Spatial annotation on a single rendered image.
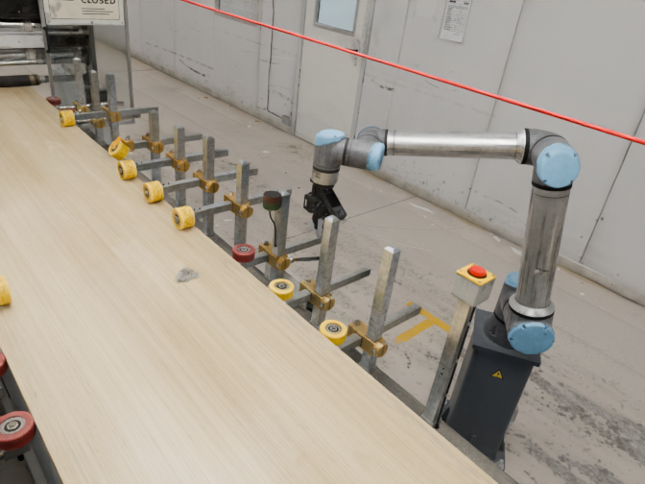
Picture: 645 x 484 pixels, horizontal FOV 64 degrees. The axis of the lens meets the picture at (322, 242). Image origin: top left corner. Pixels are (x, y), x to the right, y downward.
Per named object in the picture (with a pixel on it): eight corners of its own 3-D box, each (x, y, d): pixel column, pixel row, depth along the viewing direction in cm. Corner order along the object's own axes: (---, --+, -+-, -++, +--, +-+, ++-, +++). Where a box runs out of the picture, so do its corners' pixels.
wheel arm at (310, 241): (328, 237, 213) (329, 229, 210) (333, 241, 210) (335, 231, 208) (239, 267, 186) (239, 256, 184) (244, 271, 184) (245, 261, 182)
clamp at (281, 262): (268, 252, 198) (269, 240, 195) (290, 268, 189) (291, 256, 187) (256, 255, 194) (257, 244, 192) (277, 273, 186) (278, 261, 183)
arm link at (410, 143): (564, 124, 167) (358, 120, 178) (574, 135, 156) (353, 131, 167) (558, 158, 172) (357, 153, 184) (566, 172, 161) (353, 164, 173)
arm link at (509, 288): (530, 306, 207) (544, 271, 199) (537, 333, 192) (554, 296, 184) (491, 300, 209) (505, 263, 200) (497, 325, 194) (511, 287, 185)
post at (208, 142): (209, 236, 231) (210, 133, 207) (213, 240, 228) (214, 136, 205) (203, 238, 228) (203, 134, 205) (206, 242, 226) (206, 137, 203)
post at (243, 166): (240, 265, 216) (244, 157, 192) (245, 269, 214) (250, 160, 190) (232, 267, 214) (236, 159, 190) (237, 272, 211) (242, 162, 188)
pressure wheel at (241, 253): (246, 266, 191) (247, 239, 186) (257, 277, 186) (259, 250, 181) (226, 272, 186) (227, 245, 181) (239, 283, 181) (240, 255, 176)
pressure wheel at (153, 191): (157, 176, 204) (165, 192, 202) (154, 188, 210) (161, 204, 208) (143, 179, 200) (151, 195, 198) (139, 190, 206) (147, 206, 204)
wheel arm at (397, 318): (412, 310, 181) (415, 301, 179) (419, 315, 179) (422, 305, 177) (320, 358, 155) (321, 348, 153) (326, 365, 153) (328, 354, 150)
